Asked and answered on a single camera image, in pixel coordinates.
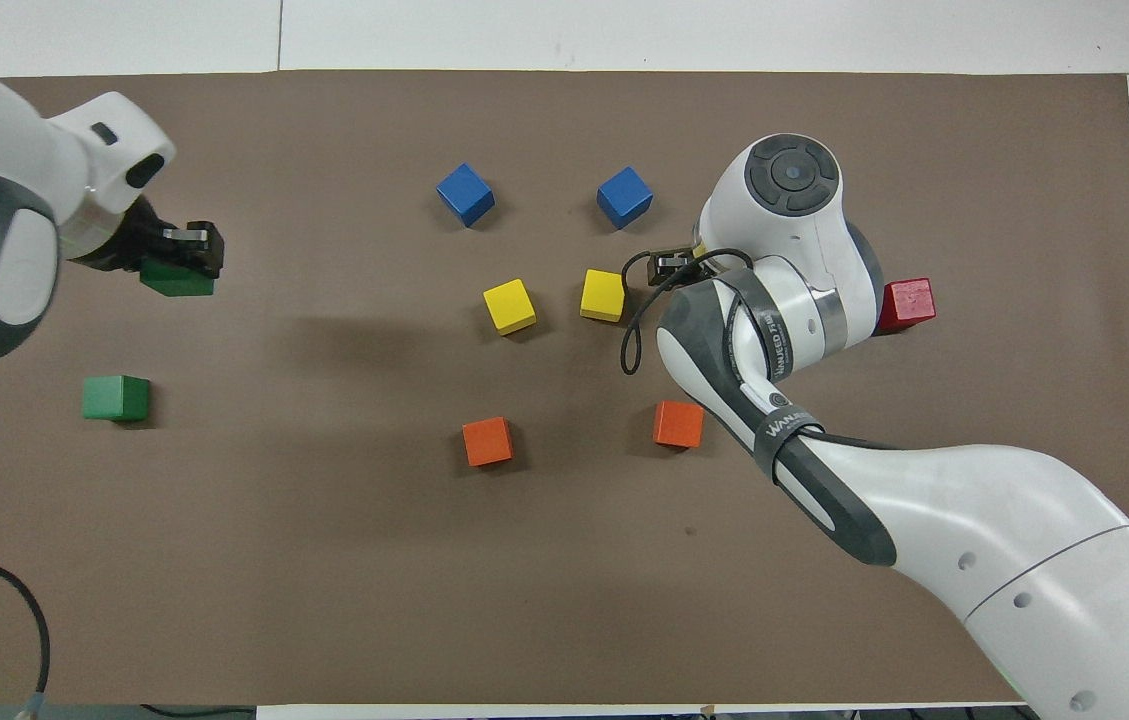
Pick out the yellow wooden cube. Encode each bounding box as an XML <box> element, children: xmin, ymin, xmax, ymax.
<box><xmin>482</xmin><ymin>278</ymin><xmax>539</xmax><ymax>337</ymax></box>
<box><xmin>579</xmin><ymin>268</ymin><xmax>629</xmax><ymax>324</ymax></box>

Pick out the brown table mat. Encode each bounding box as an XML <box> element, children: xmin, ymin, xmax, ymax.
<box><xmin>0</xmin><ymin>68</ymin><xmax>1129</xmax><ymax>706</ymax></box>

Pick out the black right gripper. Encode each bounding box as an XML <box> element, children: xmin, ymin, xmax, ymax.
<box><xmin>646</xmin><ymin>248</ymin><xmax>751</xmax><ymax>286</ymax></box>

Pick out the blue wooden cube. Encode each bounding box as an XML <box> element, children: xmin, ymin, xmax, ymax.
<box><xmin>435</xmin><ymin>162</ymin><xmax>497</xmax><ymax>229</ymax></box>
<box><xmin>596</xmin><ymin>165</ymin><xmax>655</xmax><ymax>232</ymax></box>

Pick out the black right arm gripper cable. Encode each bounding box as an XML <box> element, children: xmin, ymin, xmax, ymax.
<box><xmin>620</xmin><ymin>247</ymin><xmax>757</xmax><ymax>378</ymax></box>

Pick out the orange wooden cube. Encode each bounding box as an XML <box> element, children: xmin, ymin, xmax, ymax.
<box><xmin>461</xmin><ymin>416</ymin><xmax>515</xmax><ymax>469</ymax></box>
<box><xmin>652</xmin><ymin>399</ymin><xmax>706</xmax><ymax>450</ymax></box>

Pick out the green wooden cube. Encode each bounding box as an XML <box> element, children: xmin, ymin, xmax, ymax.
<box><xmin>139</xmin><ymin>258</ymin><xmax>216</xmax><ymax>299</ymax></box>
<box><xmin>81</xmin><ymin>374</ymin><xmax>152</xmax><ymax>424</ymax></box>

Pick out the black velcro cable strap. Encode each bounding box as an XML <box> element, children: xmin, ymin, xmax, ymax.
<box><xmin>752</xmin><ymin>405</ymin><xmax>827</xmax><ymax>483</ymax></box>
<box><xmin>712</xmin><ymin>268</ymin><xmax>797</xmax><ymax>379</ymax></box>

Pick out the red wooden cube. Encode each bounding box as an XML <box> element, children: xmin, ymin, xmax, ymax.
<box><xmin>874</xmin><ymin>277</ymin><xmax>937</xmax><ymax>336</ymax></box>

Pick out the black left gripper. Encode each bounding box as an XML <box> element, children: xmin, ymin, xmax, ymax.
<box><xmin>68</xmin><ymin>196</ymin><xmax>226</xmax><ymax>280</ymax></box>

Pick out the thin black floor cable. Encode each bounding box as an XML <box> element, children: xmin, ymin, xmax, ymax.
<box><xmin>139</xmin><ymin>703</ymin><xmax>257</xmax><ymax>720</ymax></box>

